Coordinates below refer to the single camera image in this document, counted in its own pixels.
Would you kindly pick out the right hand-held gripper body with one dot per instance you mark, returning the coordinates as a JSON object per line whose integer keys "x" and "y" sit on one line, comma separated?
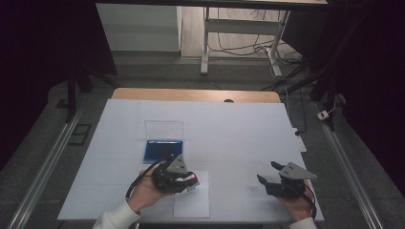
{"x": 291, "y": 183}

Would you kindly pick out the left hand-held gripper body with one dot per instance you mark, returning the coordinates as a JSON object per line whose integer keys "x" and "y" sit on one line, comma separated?
{"x": 172, "y": 178}

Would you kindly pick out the red and white stamp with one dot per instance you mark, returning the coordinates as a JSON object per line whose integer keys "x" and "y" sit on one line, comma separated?
{"x": 192, "y": 183}

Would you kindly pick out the blue ink pad box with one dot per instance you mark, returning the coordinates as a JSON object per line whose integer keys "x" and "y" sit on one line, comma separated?
{"x": 162, "y": 149}

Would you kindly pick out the person's right hand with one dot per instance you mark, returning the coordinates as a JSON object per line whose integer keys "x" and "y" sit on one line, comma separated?
{"x": 297, "y": 208}

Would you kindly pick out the person's left hand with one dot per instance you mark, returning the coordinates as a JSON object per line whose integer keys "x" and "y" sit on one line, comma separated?
{"x": 144, "y": 192}

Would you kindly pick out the white paper sheet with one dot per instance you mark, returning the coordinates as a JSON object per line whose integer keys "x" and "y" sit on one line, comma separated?
{"x": 194, "y": 203}

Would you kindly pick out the white power strip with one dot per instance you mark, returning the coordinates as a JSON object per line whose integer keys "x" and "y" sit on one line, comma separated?
{"x": 301, "y": 143}

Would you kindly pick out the white table cover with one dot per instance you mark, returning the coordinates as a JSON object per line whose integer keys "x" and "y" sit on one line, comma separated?
{"x": 229, "y": 133}

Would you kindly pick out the small white adapter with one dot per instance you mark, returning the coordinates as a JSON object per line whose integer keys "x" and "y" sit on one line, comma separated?
{"x": 323, "y": 115}

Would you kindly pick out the wooden table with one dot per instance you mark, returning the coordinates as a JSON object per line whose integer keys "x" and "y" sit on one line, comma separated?
{"x": 191, "y": 94}

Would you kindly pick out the dark table grommet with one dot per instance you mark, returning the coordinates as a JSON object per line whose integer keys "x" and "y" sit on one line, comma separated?
{"x": 228, "y": 100}

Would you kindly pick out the dark curtain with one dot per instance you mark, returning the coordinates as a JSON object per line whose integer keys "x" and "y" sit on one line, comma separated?
{"x": 38, "y": 63}
{"x": 375, "y": 79}

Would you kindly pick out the white cabinet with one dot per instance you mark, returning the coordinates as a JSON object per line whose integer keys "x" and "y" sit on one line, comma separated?
{"x": 137, "y": 28}

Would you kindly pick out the aluminium rail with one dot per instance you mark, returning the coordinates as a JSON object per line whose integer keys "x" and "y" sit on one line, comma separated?
{"x": 347, "y": 165}
{"x": 47, "y": 165}

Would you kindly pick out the black floor frame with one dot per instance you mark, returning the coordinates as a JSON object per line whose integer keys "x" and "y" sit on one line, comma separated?
{"x": 79, "y": 135}

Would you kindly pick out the white desk frame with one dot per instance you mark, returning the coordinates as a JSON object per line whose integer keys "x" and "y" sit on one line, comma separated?
{"x": 242, "y": 26}

